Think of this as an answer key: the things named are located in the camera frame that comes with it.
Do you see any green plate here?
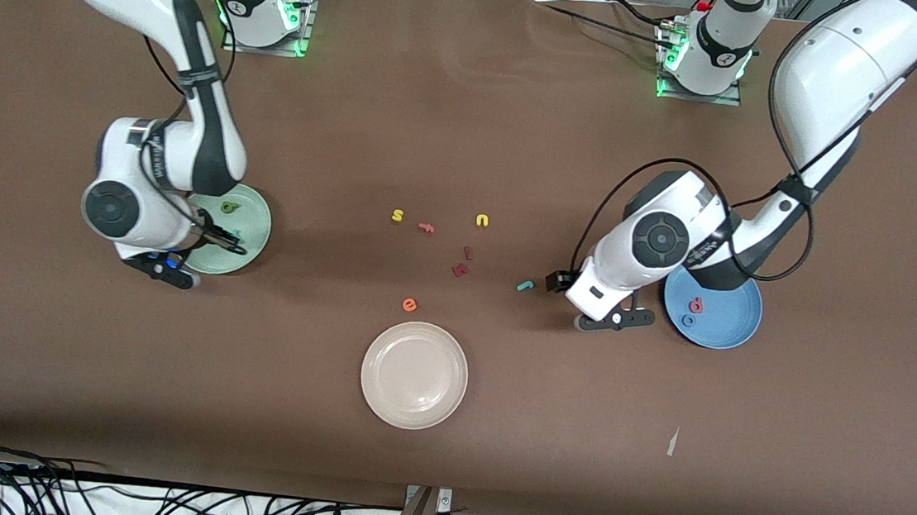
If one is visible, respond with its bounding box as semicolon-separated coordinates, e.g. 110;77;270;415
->
172;178;275;279

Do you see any beige plate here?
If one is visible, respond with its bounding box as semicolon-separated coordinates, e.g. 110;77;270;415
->
356;317;473;435

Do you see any blue plate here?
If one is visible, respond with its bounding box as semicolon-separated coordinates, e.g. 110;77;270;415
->
658;267;767;354

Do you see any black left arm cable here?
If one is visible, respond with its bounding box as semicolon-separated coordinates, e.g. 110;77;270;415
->
569;0;917;308

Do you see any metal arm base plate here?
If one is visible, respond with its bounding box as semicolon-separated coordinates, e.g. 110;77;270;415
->
655;22;749;107
222;0;316;59

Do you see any black cable on table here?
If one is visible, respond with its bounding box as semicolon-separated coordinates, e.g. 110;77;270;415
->
540;1;680;51

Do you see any black floor cable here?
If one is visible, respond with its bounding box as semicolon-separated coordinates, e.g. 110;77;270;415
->
0;443;110;480

